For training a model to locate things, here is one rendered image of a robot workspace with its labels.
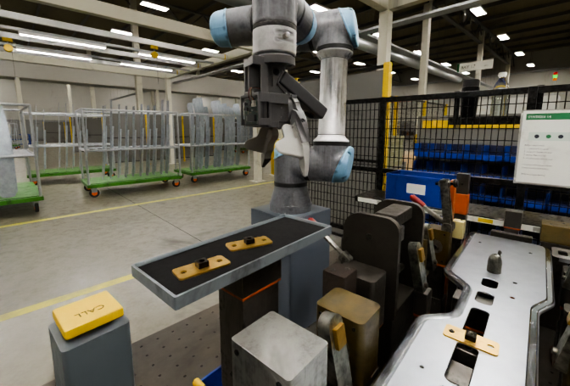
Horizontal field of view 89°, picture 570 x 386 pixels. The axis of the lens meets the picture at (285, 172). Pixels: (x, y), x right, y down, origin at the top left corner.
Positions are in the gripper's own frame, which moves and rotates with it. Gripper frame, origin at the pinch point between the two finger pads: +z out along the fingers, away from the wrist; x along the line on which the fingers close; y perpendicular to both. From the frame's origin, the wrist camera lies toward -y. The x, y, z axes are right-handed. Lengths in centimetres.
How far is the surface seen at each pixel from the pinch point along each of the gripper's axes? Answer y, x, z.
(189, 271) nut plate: 18.9, 3.1, 13.4
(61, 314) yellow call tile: 34.2, 5.0, 13.7
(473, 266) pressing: -56, 9, 30
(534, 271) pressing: -67, 19, 30
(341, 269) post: -9.9, 5.4, 19.6
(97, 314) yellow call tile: 30.5, 7.3, 13.7
